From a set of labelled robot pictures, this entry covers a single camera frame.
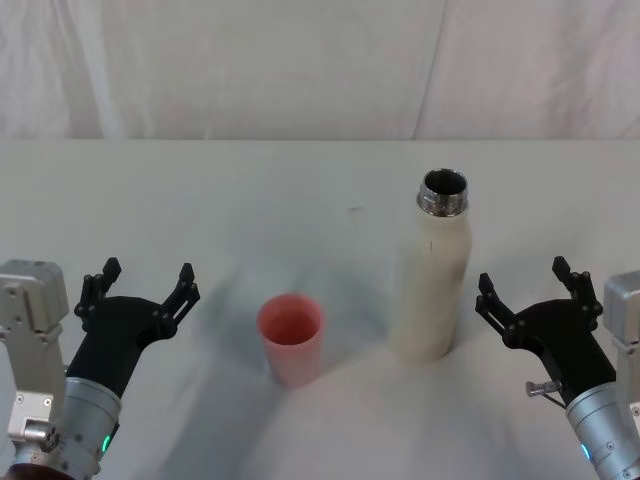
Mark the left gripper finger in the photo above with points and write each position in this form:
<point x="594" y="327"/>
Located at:
<point x="95" y="290"/>
<point x="180" y="295"/>

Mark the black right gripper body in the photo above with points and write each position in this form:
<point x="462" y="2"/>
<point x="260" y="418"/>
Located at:
<point x="565" y="335"/>

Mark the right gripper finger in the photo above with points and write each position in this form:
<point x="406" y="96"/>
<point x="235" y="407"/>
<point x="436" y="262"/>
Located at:
<point x="492" y="305"/>
<point x="580" y="290"/>

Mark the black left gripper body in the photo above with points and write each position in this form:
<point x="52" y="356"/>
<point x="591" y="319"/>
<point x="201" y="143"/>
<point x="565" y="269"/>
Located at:
<point x="112" y="335"/>

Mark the cream vacuum bottle steel neck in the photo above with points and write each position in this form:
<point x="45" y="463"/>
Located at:
<point x="432" y="300"/>

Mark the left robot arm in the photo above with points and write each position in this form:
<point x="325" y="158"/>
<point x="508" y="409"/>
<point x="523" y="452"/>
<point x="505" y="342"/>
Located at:
<point x="35" y="320"/>

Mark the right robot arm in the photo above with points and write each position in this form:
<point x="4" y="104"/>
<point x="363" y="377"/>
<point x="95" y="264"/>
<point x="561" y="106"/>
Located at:
<point x="622" y="325"/>

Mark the white table cloth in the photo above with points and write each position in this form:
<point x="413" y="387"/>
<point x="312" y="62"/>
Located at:
<point x="210" y="200"/>

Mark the pink plastic cup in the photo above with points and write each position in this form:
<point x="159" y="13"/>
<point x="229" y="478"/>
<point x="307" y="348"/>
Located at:
<point x="295" y="360"/>

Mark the white curtain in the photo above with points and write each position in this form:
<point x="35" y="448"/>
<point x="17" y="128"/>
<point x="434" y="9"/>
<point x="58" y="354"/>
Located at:
<point x="300" y="65"/>

